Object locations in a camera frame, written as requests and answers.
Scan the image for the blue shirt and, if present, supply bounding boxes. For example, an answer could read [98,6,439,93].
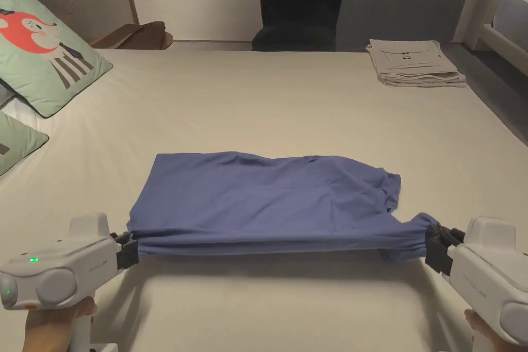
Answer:
[127,153,435,264]

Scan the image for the bed with beige sheet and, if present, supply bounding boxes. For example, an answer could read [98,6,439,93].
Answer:
[0,40,528,352]

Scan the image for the dark upholstered chair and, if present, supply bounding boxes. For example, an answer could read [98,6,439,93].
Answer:
[251,0,345,53]

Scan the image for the brown cardboard pieces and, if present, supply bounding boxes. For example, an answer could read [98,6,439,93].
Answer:
[89,20,174,51]

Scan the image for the green cushion with fox print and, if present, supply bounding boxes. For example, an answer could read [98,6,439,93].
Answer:
[0,0,114,119]

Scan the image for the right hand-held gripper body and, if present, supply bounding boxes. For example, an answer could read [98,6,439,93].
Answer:
[424,215,528,352]

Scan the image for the person's right hand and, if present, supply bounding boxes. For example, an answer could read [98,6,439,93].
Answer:
[464,308,506,352]

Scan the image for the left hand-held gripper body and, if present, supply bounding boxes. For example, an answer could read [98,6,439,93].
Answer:
[0,212,139,352]

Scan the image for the folded beige garment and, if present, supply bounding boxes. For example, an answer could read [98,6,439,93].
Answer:
[366,38,467,89]

